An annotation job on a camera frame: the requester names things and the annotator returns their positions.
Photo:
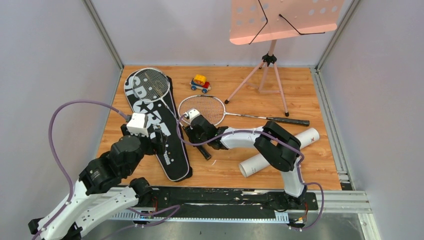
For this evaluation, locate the white racket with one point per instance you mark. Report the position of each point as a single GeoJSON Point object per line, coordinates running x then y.
{"type": "Point", "coordinates": [151, 85]}
{"type": "Point", "coordinates": [214, 110]}

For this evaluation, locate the black racket cover bag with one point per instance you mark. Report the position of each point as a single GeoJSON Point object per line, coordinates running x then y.
{"type": "Point", "coordinates": [175, 161]}

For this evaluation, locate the pink music stand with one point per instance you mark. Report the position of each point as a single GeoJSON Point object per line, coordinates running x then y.
{"type": "Point", "coordinates": [256, 21]}

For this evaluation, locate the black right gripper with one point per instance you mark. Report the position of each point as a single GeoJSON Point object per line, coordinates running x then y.
{"type": "Point", "coordinates": [191, 132]}

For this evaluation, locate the colourful toy car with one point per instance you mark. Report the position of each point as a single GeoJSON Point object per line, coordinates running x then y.
{"type": "Point", "coordinates": [199, 82]}

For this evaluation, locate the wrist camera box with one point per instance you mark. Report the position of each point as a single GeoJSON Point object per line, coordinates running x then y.
{"type": "Point", "coordinates": [191, 114]}
{"type": "Point", "coordinates": [137, 124]}

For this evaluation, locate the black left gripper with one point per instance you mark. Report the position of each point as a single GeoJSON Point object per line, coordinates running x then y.
{"type": "Point", "coordinates": [158, 139]}

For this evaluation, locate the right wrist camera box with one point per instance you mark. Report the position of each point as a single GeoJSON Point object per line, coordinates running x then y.
{"type": "Point", "coordinates": [191, 114]}

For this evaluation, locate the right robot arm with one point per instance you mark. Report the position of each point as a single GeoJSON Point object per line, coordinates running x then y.
{"type": "Point", "coordinates": [280, 149]}

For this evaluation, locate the grey slotted cable duct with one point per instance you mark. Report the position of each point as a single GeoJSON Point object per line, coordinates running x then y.
{"type": "Point", "coordinates": [273, 218]}

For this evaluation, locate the white shuttlecock tube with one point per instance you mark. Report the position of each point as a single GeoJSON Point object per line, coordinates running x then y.
{"type": "Point", "coordinates": [258, 162]}

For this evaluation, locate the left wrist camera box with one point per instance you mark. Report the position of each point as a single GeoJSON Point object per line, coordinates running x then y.
{"type": "Point", "coordinates": [137, 124]}

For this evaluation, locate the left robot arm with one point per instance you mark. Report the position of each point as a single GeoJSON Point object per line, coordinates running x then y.
{"type": "Point", "coordinates": [74, 218]}

